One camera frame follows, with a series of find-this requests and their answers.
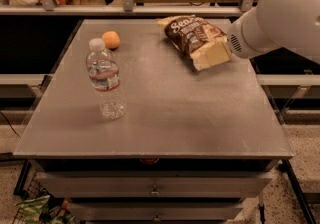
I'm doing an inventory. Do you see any black wire basket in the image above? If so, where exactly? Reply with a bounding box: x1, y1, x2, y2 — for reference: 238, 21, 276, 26
12, 175, 50, 224

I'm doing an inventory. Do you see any black floor cable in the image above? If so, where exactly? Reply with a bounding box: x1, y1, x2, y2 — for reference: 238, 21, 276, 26
0, 111, 20, 138

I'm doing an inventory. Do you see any upper grey drawer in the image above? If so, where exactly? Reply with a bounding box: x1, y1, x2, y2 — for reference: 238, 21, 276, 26
36, 172, 272, 198

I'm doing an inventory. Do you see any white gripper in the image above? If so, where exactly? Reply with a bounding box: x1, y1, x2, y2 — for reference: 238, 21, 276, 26
192, 17, 263, 70

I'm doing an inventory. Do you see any brown chip bag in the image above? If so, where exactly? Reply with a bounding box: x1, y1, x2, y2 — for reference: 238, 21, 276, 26
157, 15, 227, 63

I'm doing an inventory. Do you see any grey drawer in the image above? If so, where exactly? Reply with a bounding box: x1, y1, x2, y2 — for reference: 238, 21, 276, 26
36, 172, 272, 198
68, 202, 242, 221

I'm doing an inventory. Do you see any green snack bag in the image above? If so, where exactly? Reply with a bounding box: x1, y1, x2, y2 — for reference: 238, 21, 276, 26
16, 195, 76, 224

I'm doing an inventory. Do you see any orange fruit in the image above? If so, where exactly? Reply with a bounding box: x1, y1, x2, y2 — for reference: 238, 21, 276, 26
102, 31, 120, 49

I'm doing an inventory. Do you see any clear plastic water bottle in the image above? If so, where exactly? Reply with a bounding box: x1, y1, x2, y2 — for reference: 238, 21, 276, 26
86, 38, 126, 120

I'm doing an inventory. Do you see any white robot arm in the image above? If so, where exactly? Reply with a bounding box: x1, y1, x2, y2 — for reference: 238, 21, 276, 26
222, 0, 320, 64

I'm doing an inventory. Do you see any lower grey drawer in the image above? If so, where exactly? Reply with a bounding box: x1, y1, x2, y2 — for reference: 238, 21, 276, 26
68, 202, 242, 221

